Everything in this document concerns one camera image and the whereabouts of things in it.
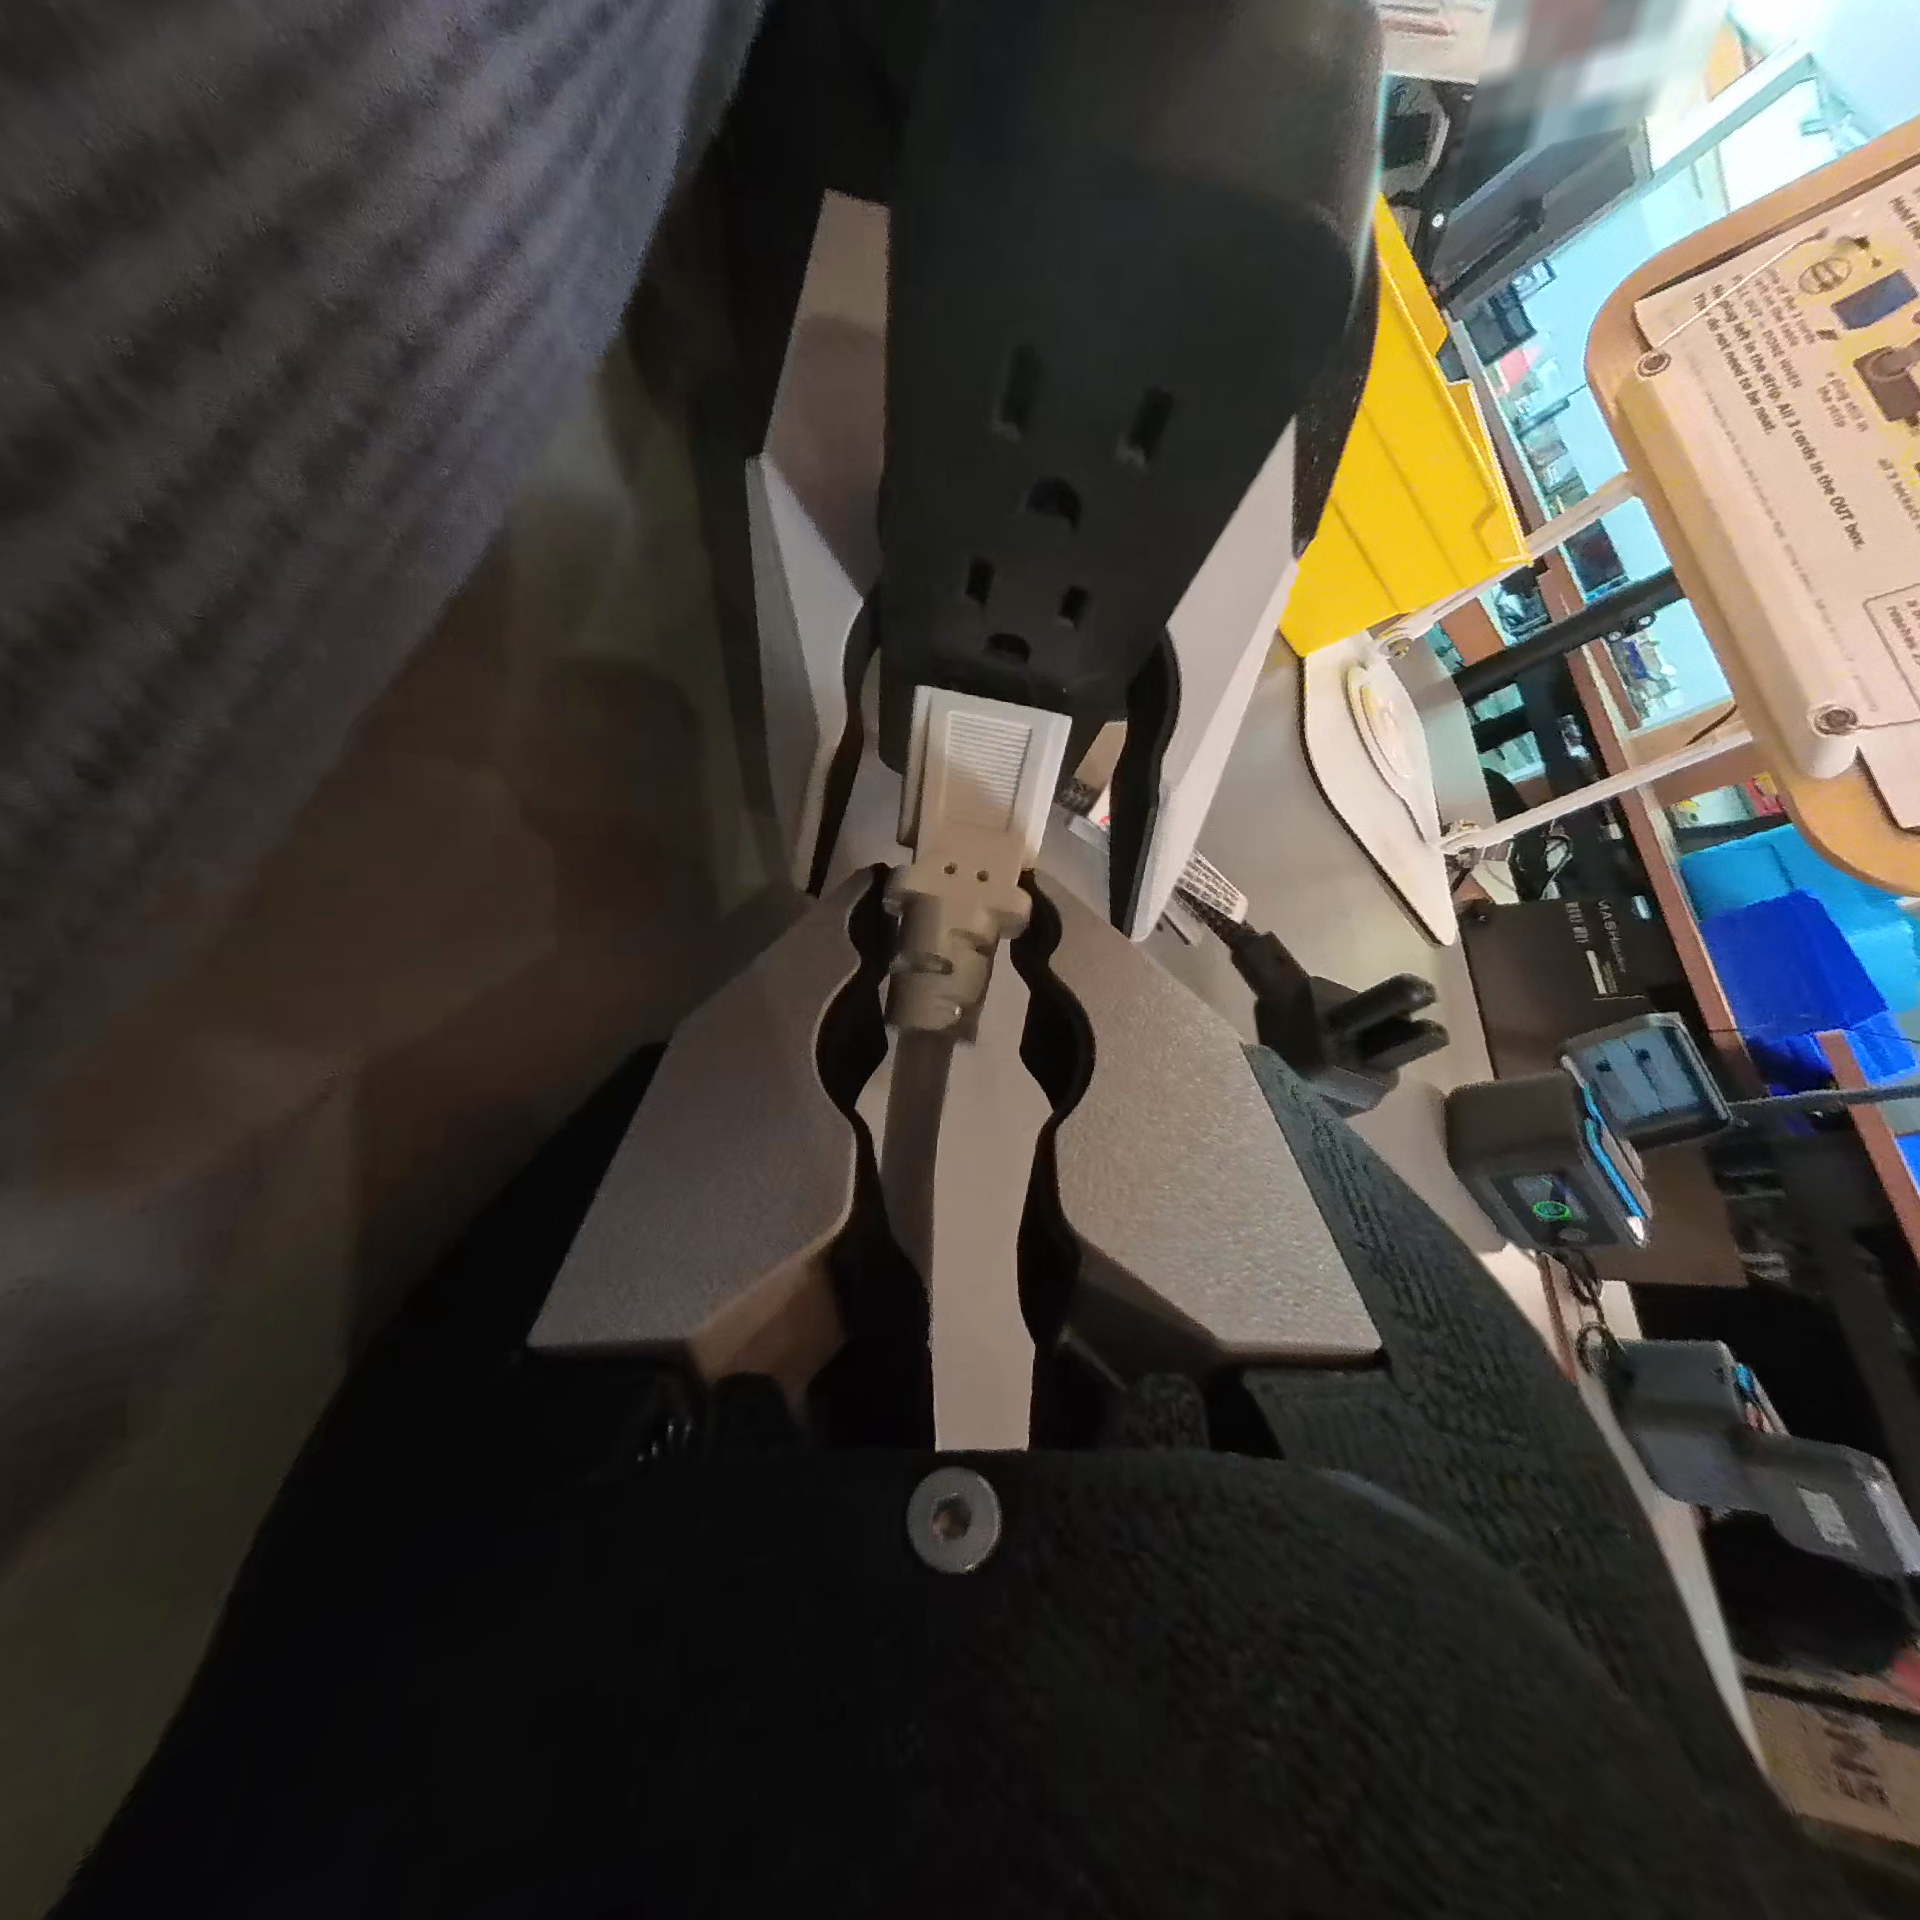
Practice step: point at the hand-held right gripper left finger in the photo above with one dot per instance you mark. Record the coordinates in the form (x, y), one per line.
(704, 1186)

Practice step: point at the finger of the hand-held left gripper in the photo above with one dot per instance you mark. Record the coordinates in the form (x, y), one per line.
(1215, 722)
(803, 630)

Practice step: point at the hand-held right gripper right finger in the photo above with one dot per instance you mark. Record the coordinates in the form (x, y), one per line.
(1202, 1200)

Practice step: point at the white power plug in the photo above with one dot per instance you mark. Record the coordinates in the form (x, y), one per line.
(983, 810)

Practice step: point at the black power strip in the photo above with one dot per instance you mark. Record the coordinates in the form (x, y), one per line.
(1080, 452)

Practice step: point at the person's left forearm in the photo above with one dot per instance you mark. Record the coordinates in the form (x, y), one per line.
(300, 375)

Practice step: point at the black angled plug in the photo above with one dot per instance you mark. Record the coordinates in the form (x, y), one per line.
(1349, 1027)

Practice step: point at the white board stand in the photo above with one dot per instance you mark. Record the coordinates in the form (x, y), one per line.
(1395, 810)

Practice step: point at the yellow storage bin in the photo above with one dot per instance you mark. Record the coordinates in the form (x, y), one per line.
(1395, 495)

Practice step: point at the black battery charger case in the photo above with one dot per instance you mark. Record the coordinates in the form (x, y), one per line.
(1757, 1455)
(1642, 1080)
(1546, 1171)

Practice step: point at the black labelled box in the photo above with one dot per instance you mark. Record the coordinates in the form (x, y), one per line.
(1559, 960)

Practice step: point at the printed instruction sheet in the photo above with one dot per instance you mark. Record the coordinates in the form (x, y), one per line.
(1800, 525)

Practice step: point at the blue storage bin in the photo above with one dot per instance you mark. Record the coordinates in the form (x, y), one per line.
(1800, 960)

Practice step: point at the instruction sheet on wooden board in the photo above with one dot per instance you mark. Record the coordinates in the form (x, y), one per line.
(1861, 840)

